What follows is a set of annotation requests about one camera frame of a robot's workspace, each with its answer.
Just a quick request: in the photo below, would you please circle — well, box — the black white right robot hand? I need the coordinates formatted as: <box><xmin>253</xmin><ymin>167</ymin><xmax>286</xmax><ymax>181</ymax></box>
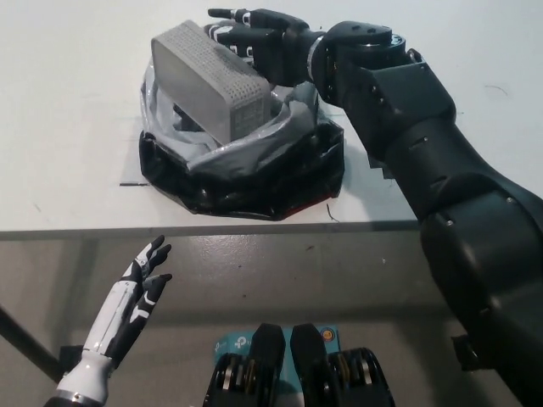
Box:
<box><xmin>207</xmin><ymin>7</ymin><xmax>317</xmax><ymax>88</ymax></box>

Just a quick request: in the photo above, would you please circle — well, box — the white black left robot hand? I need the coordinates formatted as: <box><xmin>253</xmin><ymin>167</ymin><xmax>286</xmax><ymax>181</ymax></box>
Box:
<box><xmin>81</xmin><ymin>236</ymin><xmax>173</xmax><ymax>368</ymax></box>

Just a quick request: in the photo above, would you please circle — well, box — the grey perforated rectangular basket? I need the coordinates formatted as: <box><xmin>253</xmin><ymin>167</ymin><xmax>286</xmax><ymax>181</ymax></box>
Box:
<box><xmin>151</xmin><ymin>23</ymin><xmax>275</xmax><ymax>145</ymax></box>

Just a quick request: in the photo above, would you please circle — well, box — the grey and black plastic bag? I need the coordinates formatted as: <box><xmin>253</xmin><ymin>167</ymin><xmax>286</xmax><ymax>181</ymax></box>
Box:
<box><xmin>137</xmin><ymin>59</ymin><xmax>345</xmax><ymax>221</ymax></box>

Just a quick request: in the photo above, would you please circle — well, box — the black table leg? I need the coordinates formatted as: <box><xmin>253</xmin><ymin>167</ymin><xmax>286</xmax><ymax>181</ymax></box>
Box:
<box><xmin>0</xmin><ymin>303</ymin><xmax>60</xmax><ymax>381</ymax></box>

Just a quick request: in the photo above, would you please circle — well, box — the teal printed box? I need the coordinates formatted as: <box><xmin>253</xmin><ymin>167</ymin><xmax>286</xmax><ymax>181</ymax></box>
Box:
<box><xmin>213</xmin><ymin>325</ymin><xmax>340</xmax><ymax>391</ymax></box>

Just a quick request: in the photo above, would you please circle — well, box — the black flat mat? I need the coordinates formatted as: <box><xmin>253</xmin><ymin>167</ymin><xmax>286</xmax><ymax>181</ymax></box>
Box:
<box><xmin>367</xmin><ymin>150</ymin><xmax>395</xmax><ymax>181</ymax></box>

